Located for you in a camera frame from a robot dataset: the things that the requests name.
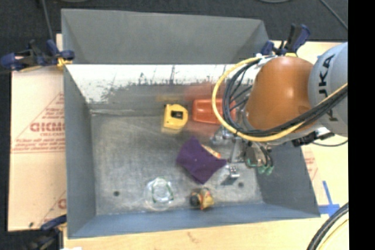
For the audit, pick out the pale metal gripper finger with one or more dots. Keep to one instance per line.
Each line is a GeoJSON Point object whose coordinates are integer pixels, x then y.
{"type": "Point", "coordinates": [233, 171]}

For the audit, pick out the orange and yellow packet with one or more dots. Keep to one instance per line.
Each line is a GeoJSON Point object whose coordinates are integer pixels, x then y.
{"type": "Point", "coordinates": [212, 151]}

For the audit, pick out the purple cloth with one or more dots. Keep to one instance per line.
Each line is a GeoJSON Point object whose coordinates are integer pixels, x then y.
{"type": "Point", "coordinates": [199, 161]}

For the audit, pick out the yellow and black toy animal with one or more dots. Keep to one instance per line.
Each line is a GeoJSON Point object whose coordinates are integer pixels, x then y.
{"type": "Point", "coordinates": [202, 199]}

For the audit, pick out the orange-red plastic block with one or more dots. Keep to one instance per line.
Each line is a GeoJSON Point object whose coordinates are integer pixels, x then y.
{"type": "Point", "coordinates": [205, 111]}

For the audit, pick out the yellow tape measure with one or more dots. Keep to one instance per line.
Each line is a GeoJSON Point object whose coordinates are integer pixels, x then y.
{"type": "Point", "coordinates": [175, 118]}

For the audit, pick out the grey metal bin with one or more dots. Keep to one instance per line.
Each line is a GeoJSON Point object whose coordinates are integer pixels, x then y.
{"type": "Point", "coordinates": [129, 140]}

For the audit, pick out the brown cardboard board, red print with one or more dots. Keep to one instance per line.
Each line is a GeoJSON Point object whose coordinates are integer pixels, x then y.
{"type": "Point", "coordinates": [35, 155]}

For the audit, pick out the black cylinder on white bracket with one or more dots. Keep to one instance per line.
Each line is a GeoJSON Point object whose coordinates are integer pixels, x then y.
{"type": "Point", "coordinates": [302, 141]}

